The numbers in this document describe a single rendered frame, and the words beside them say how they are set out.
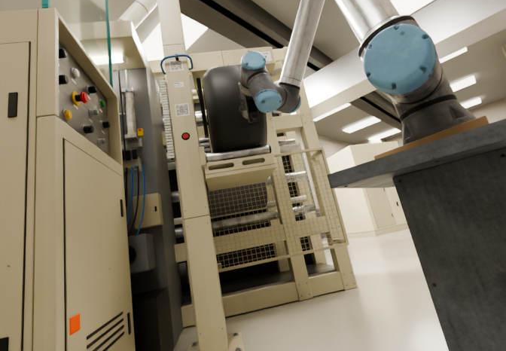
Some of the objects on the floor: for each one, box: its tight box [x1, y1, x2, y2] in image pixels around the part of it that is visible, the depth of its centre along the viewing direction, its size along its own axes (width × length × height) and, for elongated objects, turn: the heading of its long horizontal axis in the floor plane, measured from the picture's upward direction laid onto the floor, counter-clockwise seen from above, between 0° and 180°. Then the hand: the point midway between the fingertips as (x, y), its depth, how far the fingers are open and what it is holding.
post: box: [154, 0, 229, 351], centre depth 161 cm, size 13×13×250 cm
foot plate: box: [187, 332, 245, 351], centre depth 130 cm, size 27×27×2 cm
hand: (248, 117), depth 131 cm, fingers closed
